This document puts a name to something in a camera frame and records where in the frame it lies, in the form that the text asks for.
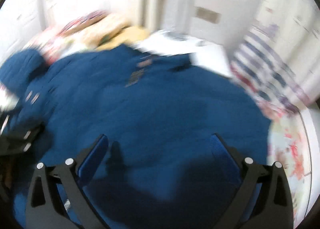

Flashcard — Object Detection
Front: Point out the navy blue puffer jacket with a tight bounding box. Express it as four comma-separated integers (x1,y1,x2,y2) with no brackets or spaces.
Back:
1,45,270,228

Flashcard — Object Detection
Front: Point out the floral bed quilt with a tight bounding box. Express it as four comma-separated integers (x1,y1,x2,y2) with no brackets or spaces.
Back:
1,27,317,227

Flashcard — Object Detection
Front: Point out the peach patterned pillow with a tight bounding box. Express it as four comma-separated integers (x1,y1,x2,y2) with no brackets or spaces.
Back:
80,18,131,48

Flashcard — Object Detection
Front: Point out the embroidered patterned pillow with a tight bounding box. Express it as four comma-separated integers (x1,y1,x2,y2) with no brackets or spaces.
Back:
57,10,110,37

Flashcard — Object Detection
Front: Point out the sailboat print curtain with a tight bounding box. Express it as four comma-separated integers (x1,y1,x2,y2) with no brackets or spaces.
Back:
231,0,319,119

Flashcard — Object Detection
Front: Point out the yellow pillow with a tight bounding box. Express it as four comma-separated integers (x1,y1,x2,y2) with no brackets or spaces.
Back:
97,26,150,51

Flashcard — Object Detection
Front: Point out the white nightstand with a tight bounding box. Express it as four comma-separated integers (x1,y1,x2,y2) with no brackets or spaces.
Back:
133,30,232,79

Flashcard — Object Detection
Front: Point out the wall switch socket panel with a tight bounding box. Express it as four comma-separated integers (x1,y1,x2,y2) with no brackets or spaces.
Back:
195,7,221,24

